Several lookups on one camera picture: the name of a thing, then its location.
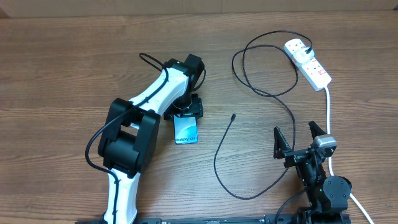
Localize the white power strip cord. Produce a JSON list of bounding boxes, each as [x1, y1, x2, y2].
[[323, 86, 375, 224]]

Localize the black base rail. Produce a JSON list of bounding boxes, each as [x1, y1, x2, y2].
[[74, 213, 352, 224]]

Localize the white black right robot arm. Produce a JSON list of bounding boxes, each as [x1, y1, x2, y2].
[[274, 121, 352, 223]]

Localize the white power strip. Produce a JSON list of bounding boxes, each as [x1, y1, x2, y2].
[[284, 39, 331, 91]]

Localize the blue Samsung Galaxy smartphone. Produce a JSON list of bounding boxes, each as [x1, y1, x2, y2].
[[174, 116, 198, 145]]

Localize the black USB charging cable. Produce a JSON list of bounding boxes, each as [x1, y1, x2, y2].
[[213, 30, 313, 200]]

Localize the white USB charger adapter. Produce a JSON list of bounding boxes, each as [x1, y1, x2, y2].
[[293, 47, 315, 65]]

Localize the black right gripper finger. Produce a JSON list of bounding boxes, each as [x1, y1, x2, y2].
[[308, 121, 326, 146], [273, 126, 292, 159]]

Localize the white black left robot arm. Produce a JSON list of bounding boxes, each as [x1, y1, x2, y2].
[[95, 53, 206, 223]]

